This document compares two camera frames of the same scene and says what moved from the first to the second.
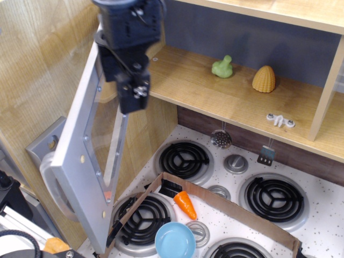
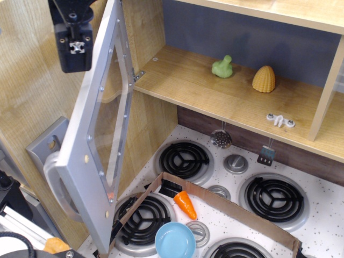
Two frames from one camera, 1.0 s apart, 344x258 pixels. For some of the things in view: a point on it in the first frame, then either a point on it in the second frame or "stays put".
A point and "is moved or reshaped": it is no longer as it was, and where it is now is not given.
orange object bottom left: [54, 245] stays put
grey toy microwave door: [78, 174] is moved or reshaped
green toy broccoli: [222, 69] stays put
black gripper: [124, 33] -> [74, 43]
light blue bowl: [174, 239] stays put
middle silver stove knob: [221, 191] stays put
